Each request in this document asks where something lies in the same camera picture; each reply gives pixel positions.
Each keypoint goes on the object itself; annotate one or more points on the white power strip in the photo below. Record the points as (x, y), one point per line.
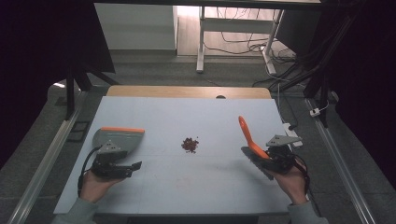
(292, 133)

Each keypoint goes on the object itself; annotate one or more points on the person's right hand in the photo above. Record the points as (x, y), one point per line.
(291, 186)

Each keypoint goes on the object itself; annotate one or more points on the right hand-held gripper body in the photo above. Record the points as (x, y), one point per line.
(281, 152)

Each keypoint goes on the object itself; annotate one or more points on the black rectangular floor frame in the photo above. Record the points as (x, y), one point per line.
(77, 131)

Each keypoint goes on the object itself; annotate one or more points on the aluminium floor rail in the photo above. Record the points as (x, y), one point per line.
(339, 161)
(46, 158)

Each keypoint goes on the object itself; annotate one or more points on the dark curtain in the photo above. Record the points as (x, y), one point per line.
(34, 62)
(370, 77)

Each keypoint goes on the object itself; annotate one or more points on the orange brush with grey bristles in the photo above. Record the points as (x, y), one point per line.
(249, 137)

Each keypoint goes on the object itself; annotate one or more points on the pile of red beans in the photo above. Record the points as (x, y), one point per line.
(190, 145)

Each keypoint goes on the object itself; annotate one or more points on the grey dustpan with orange edge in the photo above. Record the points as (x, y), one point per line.
(124, 138)

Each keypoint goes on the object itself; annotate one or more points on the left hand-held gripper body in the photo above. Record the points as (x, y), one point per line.
(109, 161)

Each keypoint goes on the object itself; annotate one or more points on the black metal stand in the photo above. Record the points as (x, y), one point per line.
(320, 77)
(71, 93)

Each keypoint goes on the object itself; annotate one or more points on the white desk frame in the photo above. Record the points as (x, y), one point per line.
(236, 25)

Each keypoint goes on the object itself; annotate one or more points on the small white adapter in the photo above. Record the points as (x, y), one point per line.
(315, 112)

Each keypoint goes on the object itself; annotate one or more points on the person's left hand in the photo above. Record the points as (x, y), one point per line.
(93, 188)

